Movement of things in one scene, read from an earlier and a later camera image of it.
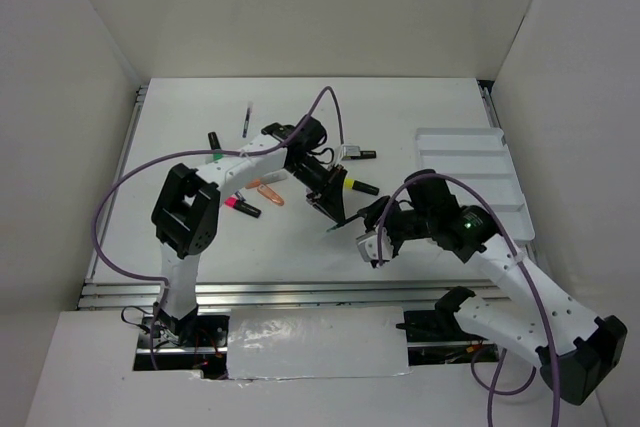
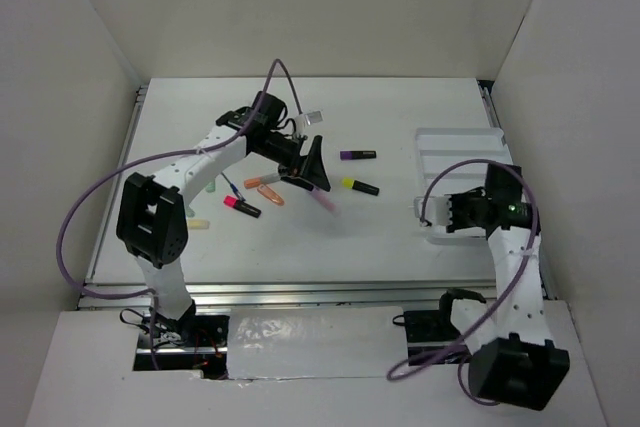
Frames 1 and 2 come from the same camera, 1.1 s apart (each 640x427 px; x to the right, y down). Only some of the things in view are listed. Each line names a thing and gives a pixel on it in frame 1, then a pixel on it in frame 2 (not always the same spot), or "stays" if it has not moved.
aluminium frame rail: [290, 294] stays
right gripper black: [373, 210] to [455, 198]
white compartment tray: [479, 159] stays
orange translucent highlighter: [270, 194] stays
